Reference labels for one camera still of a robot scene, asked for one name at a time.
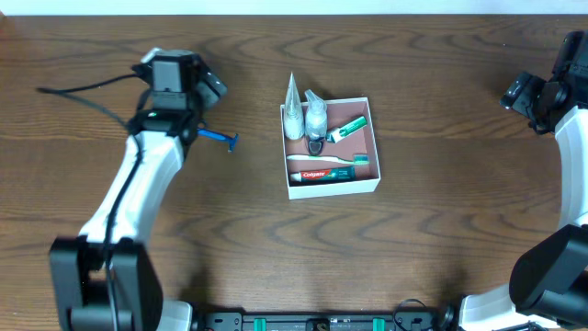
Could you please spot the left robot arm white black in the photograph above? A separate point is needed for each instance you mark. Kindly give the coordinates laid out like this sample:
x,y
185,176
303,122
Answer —
x,y
103,278

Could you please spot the clear pump bottle blue liquid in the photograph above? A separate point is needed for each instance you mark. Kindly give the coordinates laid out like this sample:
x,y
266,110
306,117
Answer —
x,y
316,122

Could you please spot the white Pantene tube gold cap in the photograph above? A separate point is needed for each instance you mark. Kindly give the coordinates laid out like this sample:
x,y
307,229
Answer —
x,y
293,119

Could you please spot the blue disposable razor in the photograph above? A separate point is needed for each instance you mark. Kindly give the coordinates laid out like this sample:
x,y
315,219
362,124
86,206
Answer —
x,y
220,137

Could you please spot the white box pink interior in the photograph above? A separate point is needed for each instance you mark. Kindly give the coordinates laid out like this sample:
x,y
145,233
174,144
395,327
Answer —
x,y
361,142

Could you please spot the green white toothbrush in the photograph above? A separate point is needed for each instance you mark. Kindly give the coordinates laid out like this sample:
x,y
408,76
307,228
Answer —
x,y
358,160

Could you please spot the green Colgate toothpaste tube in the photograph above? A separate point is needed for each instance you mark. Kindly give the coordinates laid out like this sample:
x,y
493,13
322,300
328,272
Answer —
x,y
337,174

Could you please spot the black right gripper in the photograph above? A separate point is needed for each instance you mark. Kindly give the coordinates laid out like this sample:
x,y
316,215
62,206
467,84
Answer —
x,y
524,93

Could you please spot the green white soap box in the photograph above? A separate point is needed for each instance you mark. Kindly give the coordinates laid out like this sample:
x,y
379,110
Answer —
x,y
336,135

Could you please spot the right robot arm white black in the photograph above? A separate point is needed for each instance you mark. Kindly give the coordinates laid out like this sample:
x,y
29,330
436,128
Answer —
x,y
547,288

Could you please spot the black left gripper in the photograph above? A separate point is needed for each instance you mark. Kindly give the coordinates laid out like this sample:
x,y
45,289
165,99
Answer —
x,y
189,133

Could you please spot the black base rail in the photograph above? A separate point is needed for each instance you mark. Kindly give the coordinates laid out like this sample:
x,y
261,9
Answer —
x,y
409,319

